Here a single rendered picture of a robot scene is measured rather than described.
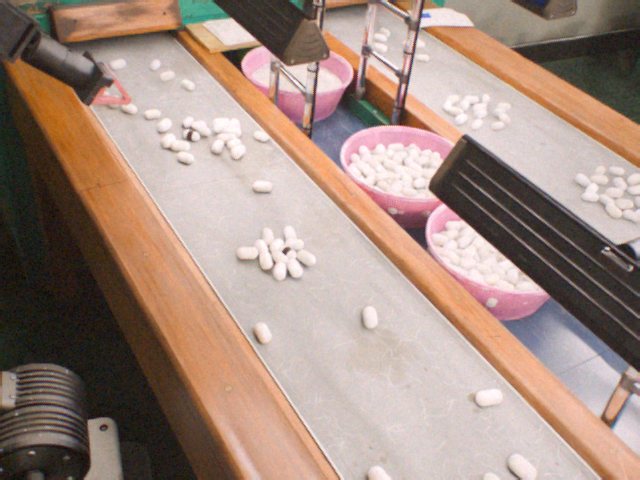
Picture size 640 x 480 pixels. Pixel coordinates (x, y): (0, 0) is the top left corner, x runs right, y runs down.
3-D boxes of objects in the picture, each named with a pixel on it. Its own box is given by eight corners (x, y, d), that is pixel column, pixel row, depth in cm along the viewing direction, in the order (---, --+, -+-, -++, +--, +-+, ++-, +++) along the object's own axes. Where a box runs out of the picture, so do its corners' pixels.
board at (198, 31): (209, 53, 172) (209, 49, 172) (184, 29, 182) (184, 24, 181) (325, 35, 187) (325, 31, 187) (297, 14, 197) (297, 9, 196)
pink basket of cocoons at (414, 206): (420, 257, 134) (429, 217, 128) (309, 198, 145) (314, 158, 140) (484, 198, 152) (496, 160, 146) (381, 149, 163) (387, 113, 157)
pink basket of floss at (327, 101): (332, 140, 164) (336, 103, 158) (224, 114, 168) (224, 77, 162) (359, 91, 185) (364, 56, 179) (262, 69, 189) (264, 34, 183)
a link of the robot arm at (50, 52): (21, 63, 115) (39, 33, 115) (8, 49, 120) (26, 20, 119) (58, 83, 120) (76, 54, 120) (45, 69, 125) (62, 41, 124)
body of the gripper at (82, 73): (94, 54, 129) (58, 33, 124) (112, 79, 123) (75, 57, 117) (74, 83, 131) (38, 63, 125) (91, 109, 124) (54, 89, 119)
